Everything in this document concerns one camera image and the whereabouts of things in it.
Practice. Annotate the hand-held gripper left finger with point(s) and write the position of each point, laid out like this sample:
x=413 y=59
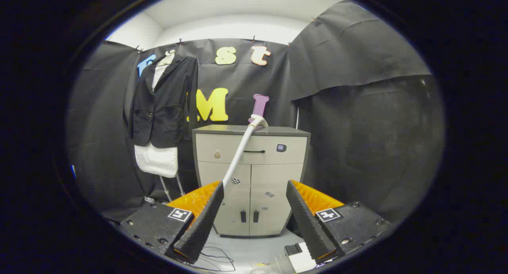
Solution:
x=202 y=222

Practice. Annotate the grey cabinet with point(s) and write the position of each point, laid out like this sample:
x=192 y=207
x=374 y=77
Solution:
x=270 y=174

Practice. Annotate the white and black box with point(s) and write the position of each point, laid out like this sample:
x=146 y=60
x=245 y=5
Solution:
x=303 y=262

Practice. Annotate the black backdrop cloth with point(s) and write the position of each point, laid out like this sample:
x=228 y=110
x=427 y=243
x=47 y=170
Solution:
x=357 y=127

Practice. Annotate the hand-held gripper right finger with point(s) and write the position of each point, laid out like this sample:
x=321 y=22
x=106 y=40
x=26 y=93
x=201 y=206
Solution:
x=307 y=222

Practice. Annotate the white garment steamer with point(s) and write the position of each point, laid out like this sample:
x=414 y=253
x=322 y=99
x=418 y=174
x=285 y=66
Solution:
x=242 y=147

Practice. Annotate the black jacket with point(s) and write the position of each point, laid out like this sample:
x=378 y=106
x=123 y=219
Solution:
x=166 y=107

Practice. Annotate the metal stand legs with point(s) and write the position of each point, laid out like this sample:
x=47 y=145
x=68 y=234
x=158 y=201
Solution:
x=165 y=188

